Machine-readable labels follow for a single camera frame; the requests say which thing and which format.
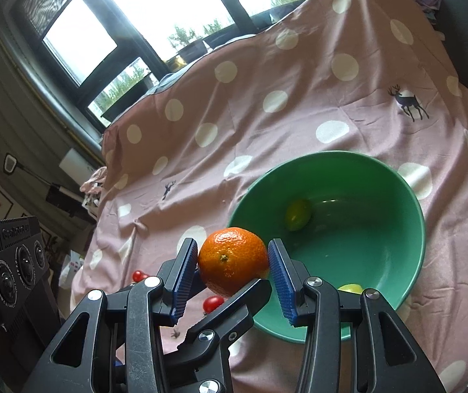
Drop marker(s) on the black planter with grass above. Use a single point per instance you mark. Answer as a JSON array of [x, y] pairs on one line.
[[193, 47], [131, 92]]

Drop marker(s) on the orange mandarin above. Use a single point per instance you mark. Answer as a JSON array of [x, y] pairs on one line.
[[232, 262]]

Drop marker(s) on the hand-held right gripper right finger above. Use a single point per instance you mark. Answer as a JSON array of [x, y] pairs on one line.
[[282, 286]]

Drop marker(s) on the green plastic bowl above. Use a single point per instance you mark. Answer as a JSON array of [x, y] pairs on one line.
[[361, 233]]

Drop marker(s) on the yellow-green oval fruit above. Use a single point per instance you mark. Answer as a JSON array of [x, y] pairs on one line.
[[350, 288]]

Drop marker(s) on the pink clothing pile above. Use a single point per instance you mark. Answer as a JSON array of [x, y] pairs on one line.
[[94, 180]]

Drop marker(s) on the red tomato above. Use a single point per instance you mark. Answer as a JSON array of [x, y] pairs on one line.
[[212, 303], [137, 275]]

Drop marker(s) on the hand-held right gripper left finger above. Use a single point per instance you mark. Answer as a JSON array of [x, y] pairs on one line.
[[185, 282]]

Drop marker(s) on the white board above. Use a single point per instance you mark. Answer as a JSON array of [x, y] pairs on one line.
[[74, 163]]

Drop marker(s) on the round green lime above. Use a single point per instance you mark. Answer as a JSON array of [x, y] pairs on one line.
[[298, 214]]

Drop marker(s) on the pink polka-dot cloth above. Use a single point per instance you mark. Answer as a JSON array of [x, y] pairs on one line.
[[299, 131]]

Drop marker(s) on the printed white box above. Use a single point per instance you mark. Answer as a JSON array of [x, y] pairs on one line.
[[70, 272]]

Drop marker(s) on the black framed window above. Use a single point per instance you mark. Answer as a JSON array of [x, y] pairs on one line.
[[234, 8]]

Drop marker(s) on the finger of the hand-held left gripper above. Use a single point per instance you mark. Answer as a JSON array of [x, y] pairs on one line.
[[217, 323]]

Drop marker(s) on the black device with white stick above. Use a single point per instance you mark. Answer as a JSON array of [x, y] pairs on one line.
[[60, 196]]

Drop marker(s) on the dried stem bit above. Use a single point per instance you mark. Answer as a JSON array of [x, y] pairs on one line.
[[175, 333]]

